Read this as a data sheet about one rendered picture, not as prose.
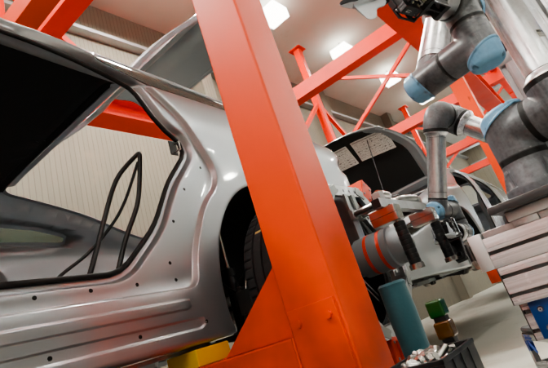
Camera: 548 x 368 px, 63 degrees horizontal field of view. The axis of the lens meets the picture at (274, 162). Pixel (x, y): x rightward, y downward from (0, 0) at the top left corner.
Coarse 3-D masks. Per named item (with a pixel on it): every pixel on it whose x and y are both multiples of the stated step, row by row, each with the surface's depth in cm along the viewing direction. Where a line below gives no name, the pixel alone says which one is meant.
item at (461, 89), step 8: (464, 80) 502; (456, 88) 504; (464, 88) 499; (456, 96) 503; (464, 96) 498; (472, 96) 493; (464, 104) 497; (472, 104) 492; (480, 112) 486; (480, 144) 482; (488, 152) 476; (488, 160) 476; (496, 160) 471; (496, 168) 470; (504, 184) 464; (488, 272) 464; (496, 272) 460; (496, 280) 459
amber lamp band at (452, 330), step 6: (450, 318) 108; (438, 324) 107; (444, 324) 106; (450, 324) 106; (438, 330) 107; (444, 330) 106; (450, 330) 105; (456, 330) 107; (438, 336) 107; (444, 336) 106; (450, 336) 105
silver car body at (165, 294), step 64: (0, 64) 178; (64, 64) 168; (192, 64) 367; (0, 128) 212; (64, 128) 225; (192, 128) 176; (0, 192) 264; (128, 192) 168; (192, 192) 163; (0, 256) 269; (64, 256) 299; (128, 256) 337; (192, 256) 149; (0, 320) 96; (64, 320) 106; (128, 320) 118; (192, 320) 135
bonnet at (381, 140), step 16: (368, 128) 470; (384, 128) 474; (336, 144) 496; (352, 144) 494; (384, 144) 488; (400, 144) 484; (416, 144) 478; (352, 160) 508; (368, 160) 505; (384, 160) 500; (400, 160) 494; (416, 160) 486; (352, 176) 522; (368, 176) 516; (384, 176) 509; (400, 176) 502; (416, 176) 494; (400, 192) 507; (416, 192) 502
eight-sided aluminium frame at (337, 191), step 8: (328, 184) 158; (336, 192) 159; (344, 192) 164; (352, 192) 170; (360, 192) 175; (360, 200) 174; (368, 216) 181; (368, 224) 180; (392, 272) 175; (400, 272) 173; (408, 272) 174; (392, 280) 175; (408, 280) 171; (408, 288) 168; (384, 328) 141; (392, 328) 145; (392, 336) 143
